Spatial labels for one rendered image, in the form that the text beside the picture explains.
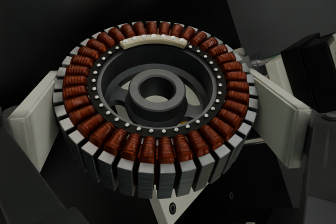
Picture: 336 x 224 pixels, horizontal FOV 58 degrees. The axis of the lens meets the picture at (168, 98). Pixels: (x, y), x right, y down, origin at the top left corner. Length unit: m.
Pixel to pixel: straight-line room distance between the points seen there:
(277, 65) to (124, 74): 0.15
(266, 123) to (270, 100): 0.01
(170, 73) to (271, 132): 0.07
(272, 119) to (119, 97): 0.09
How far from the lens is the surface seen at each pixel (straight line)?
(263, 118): 0.17
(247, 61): 0.40
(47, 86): 0.16
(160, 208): 0.28
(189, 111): 0.18
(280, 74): 0.29
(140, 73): 0.18
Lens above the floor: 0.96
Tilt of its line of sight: 36 degrees down
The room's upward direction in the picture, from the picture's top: 75 degrees clockwise
